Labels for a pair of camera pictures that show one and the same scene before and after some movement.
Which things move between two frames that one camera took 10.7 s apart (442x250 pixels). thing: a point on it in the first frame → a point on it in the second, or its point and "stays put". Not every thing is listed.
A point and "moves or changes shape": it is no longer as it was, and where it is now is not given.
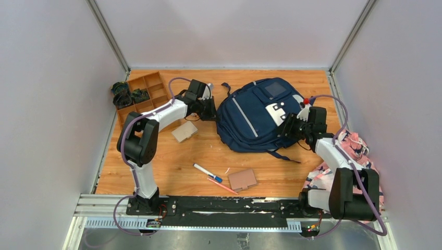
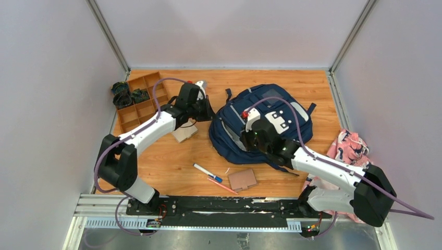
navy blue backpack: (250, 116) moves or changes shape
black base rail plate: (272, 208) stays put
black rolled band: (122, 99) stays put
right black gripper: (291, 120) → (244, 138)
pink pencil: (223, 186) stays put
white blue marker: (217, 178) stays put
